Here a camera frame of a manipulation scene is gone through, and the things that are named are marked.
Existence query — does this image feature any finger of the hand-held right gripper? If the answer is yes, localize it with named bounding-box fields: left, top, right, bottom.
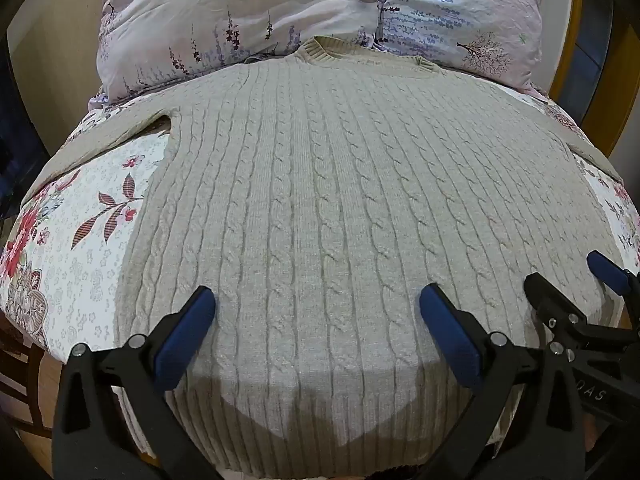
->
left=523, top=272, right=640, bottom=350
left=586, top=250, right=640, bottom=332

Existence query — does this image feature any pink pillow with tree print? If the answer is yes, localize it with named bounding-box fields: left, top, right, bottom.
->
left=372, top=0, right=555, bottom=93

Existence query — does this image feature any dark wooden furniture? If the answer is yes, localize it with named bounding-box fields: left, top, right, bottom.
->
left=0, top=310, right=58, bottom=441

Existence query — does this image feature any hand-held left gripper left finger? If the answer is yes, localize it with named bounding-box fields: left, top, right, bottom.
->
left=51, top=285, right=236, bottom=480

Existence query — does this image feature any beige cable-knit sweater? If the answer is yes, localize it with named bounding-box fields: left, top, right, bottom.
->
left=30, top=36, right=626, bottom=475

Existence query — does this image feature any white floral bed sheet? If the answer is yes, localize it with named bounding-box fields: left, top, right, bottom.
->
left=0, top=80, right=640, bottom=461

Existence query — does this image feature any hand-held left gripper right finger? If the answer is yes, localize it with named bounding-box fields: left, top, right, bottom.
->
left=419, top=283, right=587, bottom=480

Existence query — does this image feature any pink pillow with flower sprigs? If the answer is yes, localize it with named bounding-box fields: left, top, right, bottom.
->
left=88, top=0, right=388, bottom=111

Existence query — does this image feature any orange wooden frame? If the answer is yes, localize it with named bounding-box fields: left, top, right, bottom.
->
left=537, top=0, right=640, bottom=161

